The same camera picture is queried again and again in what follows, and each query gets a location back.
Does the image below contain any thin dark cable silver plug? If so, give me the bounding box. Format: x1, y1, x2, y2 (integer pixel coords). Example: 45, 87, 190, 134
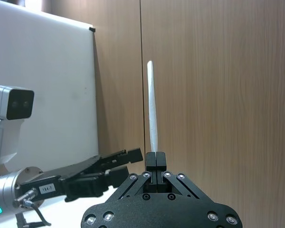
13, 187, 51, 226

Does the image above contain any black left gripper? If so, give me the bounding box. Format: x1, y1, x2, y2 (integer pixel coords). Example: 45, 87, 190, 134
15, 148, 144, 203

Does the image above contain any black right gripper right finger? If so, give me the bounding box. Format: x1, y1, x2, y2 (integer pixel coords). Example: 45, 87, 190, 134
156, 152, 200, 199

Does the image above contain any pale white wall panel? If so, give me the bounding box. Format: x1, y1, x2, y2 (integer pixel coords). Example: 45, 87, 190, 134
0, 0, 99, 168

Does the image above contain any small white plastic piece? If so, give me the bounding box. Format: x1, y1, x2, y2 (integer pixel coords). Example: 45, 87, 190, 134
146, 60, 159, 152

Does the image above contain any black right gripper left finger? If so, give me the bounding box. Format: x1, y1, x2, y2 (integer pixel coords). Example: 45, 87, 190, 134
118, 152, 157, 199

